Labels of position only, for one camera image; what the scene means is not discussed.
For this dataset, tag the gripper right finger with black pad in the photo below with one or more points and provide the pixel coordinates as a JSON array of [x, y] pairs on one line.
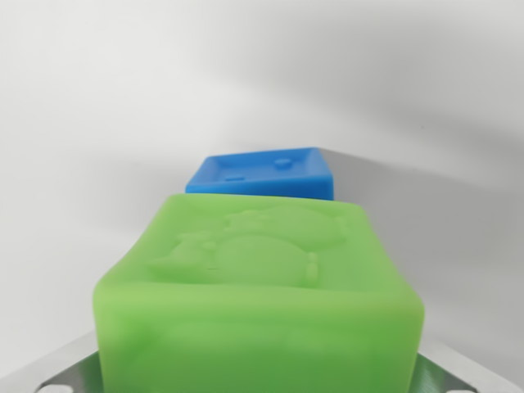
[[442, 376]]

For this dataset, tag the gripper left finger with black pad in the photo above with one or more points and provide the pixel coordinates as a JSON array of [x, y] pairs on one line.
[[61, 372]]

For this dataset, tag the green rubber toy cube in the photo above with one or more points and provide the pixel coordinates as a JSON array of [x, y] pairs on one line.
[[254, 319]]

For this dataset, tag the blue rubber toy cube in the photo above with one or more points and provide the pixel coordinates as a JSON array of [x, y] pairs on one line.
[[262, 172]]

